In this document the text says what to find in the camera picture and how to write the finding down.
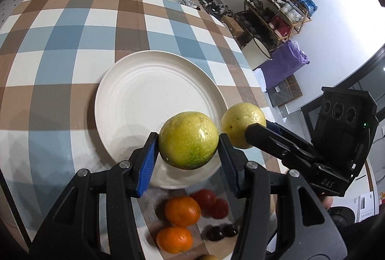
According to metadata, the person right hand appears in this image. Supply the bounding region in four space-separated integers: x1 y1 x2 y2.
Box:
320 195 334 210

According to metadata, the brown longan fruit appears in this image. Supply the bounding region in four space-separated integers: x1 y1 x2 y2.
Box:
196 254 218 260

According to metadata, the cream round plate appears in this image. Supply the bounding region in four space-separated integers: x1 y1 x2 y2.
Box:
94 49 231 190

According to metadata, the dark plum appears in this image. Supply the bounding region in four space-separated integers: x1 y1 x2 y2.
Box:
205 226 225 242
221 223 239 238

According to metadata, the wooden shoe rack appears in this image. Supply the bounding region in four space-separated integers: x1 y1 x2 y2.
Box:
236 0 318 55

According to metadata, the purple bag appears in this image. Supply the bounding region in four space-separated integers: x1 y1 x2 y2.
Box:
259 40 310 89

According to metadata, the orange front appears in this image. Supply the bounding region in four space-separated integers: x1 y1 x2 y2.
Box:
156 227 193 254

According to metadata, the large green yellow guava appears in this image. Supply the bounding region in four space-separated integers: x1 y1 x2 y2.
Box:
159 111 218 170

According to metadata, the red tomato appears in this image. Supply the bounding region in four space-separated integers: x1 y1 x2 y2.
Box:
190 189 217 216
210 198 229 220

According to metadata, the checkered tablecloth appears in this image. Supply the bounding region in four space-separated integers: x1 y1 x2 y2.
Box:
1 0 274 239

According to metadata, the orange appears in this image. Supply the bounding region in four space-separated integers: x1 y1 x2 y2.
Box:
164 196 201 228
156 227 193 254

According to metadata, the white waste bin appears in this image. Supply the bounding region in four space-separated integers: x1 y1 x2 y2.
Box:
241 38 271 70

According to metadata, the cardboard box on floor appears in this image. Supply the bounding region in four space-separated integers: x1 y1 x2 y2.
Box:
221 15 244 38

